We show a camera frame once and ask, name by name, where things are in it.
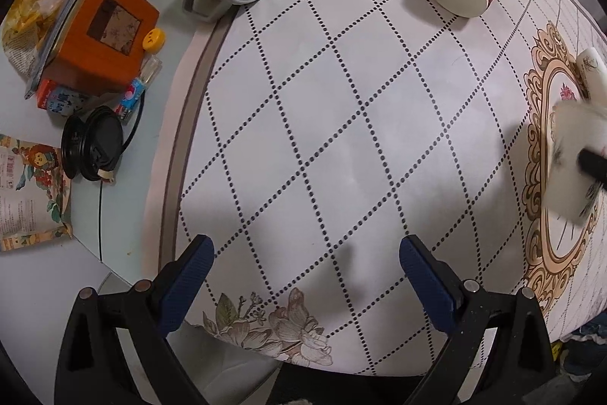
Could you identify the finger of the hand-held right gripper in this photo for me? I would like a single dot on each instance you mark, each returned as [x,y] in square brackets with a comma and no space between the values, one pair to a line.
[595,165]

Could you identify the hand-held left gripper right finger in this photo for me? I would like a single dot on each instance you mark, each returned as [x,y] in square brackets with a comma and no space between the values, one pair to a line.
[424,286]

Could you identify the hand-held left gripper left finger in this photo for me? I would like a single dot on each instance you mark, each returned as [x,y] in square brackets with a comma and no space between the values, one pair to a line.
[187,281]

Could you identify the white cloth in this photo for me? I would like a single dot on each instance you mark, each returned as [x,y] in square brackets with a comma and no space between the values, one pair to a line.
[566,134]

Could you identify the black cup lids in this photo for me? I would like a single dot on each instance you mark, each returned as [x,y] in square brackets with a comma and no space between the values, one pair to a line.
[92,144]

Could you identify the blue cloth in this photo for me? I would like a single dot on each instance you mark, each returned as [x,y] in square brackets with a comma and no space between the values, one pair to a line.
[585,336]

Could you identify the checked floral tablecloth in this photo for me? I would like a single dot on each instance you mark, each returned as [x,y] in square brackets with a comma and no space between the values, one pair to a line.
[360,125]

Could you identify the cartoon printed snack packet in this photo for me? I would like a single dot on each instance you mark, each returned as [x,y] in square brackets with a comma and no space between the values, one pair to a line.
[28,196]

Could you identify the small clear bottle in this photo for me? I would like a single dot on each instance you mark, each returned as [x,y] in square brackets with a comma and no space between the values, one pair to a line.
[149,70]

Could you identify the orange and blue small carton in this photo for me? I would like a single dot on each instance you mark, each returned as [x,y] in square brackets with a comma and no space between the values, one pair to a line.
[57,97]

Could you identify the yellow round cap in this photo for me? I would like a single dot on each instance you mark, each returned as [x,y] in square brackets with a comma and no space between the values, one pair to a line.
[154,39]

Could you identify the orange box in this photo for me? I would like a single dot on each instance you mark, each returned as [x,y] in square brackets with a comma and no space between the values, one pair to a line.
[102,35]

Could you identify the yellow snack bag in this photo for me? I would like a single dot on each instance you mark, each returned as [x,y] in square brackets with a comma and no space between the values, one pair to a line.
[35,6]

